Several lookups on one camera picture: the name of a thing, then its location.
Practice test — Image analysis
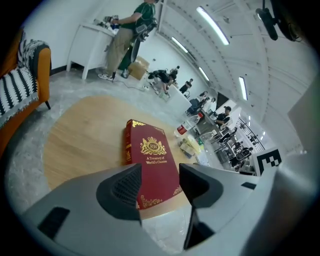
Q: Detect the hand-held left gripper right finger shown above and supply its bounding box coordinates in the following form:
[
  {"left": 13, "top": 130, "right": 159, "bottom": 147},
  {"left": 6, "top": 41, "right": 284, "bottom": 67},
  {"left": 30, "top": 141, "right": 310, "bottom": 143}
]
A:
[{"left": 178, "top": 162, "right": 262, "bottom": 251}]

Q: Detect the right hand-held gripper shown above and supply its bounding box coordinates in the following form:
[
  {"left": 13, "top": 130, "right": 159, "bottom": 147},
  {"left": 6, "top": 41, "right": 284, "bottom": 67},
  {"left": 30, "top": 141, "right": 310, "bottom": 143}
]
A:
[{"left": 251, "top": 147, "right": 285, "bottom": 177}]

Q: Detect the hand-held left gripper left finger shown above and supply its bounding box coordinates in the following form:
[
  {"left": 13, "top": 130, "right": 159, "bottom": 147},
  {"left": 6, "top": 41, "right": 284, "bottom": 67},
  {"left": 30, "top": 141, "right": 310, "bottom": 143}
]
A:
[{"left": 21, "top": 162, "right": 161, "bottom": 256}]

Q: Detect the red gold-printed book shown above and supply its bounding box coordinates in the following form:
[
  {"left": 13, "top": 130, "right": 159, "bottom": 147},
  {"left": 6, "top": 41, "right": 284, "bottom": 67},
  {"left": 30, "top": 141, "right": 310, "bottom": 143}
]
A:
[{"left": 123, "top": 118, "right": 184, "bottom": 211}]

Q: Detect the oval wooden coffee table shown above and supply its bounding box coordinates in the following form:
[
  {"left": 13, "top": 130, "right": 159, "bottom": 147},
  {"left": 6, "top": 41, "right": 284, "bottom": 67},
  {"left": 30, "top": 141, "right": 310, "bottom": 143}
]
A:
[{"left": 43, "top": 95, "right": 201, "bottom": 219}]

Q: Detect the yellow snack bag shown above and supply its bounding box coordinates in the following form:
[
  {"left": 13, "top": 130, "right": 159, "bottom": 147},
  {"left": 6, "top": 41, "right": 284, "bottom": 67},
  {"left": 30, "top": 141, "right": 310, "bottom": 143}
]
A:
[{"left": 179, "top": 136, "right": 202, "bottom": 159}]

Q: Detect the red label water bottle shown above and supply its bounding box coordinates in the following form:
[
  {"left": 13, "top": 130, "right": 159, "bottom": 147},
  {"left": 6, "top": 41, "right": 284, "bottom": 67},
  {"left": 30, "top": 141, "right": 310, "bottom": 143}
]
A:
[{"left": 173, "top": 112, "right": 205, "bottom": 139}]

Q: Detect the ceiling light tube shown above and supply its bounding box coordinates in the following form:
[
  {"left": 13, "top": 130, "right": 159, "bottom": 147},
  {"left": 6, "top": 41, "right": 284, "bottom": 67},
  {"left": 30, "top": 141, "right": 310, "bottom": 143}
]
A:
[
  {"left": 170, "top": 36, "right": 189, "bottom": 54},
  {"left": 238, "top": 76, "right": 249, "bottom": 102},
  {"left": 195, "top": 6, "right": 231, "bottom": 46},
  {"left": 198, "top": 66, "right": 211, "bottom": 82}
]

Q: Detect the white block table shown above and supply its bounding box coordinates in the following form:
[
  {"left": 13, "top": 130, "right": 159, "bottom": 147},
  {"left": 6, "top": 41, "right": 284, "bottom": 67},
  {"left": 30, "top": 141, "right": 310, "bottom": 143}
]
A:
[{"left": 165, "top": 84, "right": 194, "bottom": 119}]

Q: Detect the cardboard box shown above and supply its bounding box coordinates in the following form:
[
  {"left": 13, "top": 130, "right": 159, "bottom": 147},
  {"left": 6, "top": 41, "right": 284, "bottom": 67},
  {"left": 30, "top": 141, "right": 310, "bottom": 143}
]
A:
[{"left": 127, "top": 55, "right": 151, "bottom": 81}]

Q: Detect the white desk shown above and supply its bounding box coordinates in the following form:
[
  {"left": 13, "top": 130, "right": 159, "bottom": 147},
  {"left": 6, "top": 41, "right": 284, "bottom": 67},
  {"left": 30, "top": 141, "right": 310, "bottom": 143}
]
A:
[{"left": 65, "top": 23, "right": 119, "bottom": 81}]

